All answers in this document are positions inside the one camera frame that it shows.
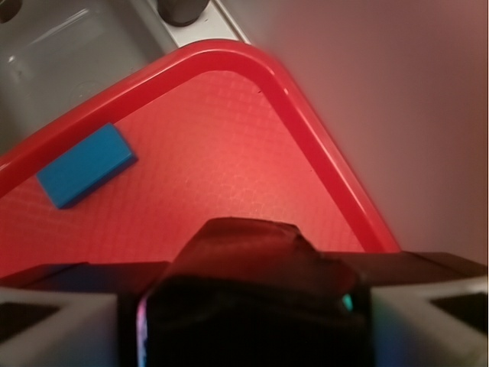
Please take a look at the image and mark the black box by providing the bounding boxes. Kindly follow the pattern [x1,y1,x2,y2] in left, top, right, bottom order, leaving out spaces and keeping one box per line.
[135,218,374,366]

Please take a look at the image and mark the grey plastic sink basin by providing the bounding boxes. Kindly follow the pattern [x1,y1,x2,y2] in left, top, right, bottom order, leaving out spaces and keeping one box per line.
[0,0,253,164]

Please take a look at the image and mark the blue rectangular block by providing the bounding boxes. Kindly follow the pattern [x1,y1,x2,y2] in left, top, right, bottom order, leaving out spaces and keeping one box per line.
[36,123,137,209]

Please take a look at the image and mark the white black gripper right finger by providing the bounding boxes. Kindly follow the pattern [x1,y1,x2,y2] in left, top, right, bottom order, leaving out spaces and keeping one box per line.
[324,252,488,366]

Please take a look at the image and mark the orange plastic tray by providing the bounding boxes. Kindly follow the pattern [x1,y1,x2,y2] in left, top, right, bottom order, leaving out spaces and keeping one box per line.
[1,40,400,276]

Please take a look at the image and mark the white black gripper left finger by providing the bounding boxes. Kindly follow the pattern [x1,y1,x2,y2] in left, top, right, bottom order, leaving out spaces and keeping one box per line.
[1,261,169,366]

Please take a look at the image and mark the grey toy faucet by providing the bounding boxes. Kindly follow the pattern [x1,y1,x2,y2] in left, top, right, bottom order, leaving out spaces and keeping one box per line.
[157,0,210,27]

